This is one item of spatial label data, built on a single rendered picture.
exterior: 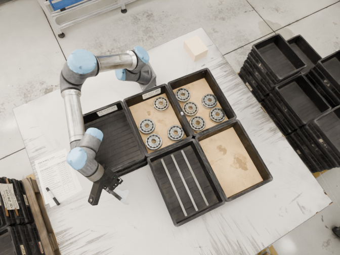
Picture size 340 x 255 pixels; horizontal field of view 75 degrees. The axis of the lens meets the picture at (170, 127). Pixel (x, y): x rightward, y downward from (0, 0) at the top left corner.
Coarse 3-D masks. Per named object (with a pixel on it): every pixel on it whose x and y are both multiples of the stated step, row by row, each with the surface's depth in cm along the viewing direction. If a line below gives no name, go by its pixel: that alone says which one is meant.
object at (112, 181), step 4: (104, 164) 97; (108, 168) 96; (104, 172) 94; (108, 172) 96; (112, 172) 98; (104, 176) 93; (108, 176) 98; (112, 176) 98; (116, 176) 98; (100, 180) 92; (104, 180) 96; (108, 180) 98; (112, 180) 97; (116, 180) 100; (104, 184) 97; (108, 184) 97; (112, 184) 98; (116, 184) 101; (104, 188) 96; (108, 188) 97; (112, 188) 100; (108, 192) 97
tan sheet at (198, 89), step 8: (200, 80) 155; (192, 88) 152; (200, 88) 152; (208, 88) 153; (192, 96) 150; (200, 96) 150; (200, 104) 148; (200, 112) 146; (208, 112) 146; (208, 120) 144; (224, 120) 145
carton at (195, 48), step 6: (186, 42) 172; (192, 42) 172; (198, 42) 172; (186, 48) 175; (192, 48) 171; (198, 48) 171; (204, 48) 171; (192, 54) 171; (198, 54) 169; (204, 54) 174
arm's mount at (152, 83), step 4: (148, 64) 157; (152, 68) 155; (152, 72) 155; (152, 76) 155; (152, 80) 157; (140, 84) 165; (148, 84) 159; (152, 84) 162; (156, 84) 167; (144, 88) 162; (148, 88) 164
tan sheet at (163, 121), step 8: (160, 96) 150; (136, 104) 148; (144, 104) 148; (152, 104) 148; (160, 104) 148; (136, 112) 146; (144, 112) 146; (152, 112) 146; (160, 112) 146; (168, 112) 146; (136, 120) 144; (160, 120) 144; (168, 120) 144; (176, 120) 144; (160, 128) 142; (168, 128) 142; (144, 136) 140; (160, 136) 140; (184, 136) 141; (168, 144) 139
